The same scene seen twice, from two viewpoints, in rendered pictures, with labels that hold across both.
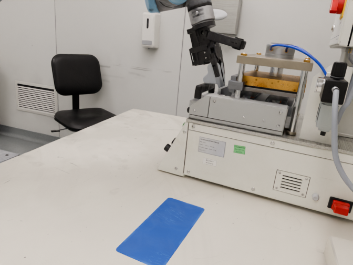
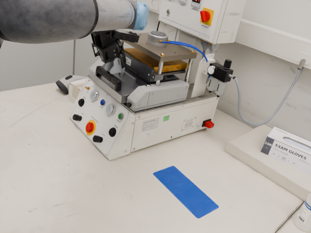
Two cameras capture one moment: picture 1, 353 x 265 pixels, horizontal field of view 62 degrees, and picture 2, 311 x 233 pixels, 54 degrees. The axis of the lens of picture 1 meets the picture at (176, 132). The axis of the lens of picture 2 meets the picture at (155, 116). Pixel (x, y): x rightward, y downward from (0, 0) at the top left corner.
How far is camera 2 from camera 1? 0.89 m
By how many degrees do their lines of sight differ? 61
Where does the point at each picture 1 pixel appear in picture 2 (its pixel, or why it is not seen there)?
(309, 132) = (195, 92)
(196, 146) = (140, 129)
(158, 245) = (200, 199)
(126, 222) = (172, 204)
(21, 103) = not seen: outside the picture
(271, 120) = (182, 93)
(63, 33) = not seen: outside the picture
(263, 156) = (177, 116)
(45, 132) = not seen: outside the picture
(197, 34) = (103, 34)
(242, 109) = (168, 93)
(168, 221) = (179, 185)
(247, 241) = (208, 167)
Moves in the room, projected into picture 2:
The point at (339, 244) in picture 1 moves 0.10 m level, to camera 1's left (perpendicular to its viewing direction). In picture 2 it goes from (234, 144) to (227, 155)
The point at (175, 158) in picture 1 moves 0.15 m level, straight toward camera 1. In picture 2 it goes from (125, 144) to (161, 162)
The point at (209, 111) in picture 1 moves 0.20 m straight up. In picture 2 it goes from (148, 101) to (158, 45)
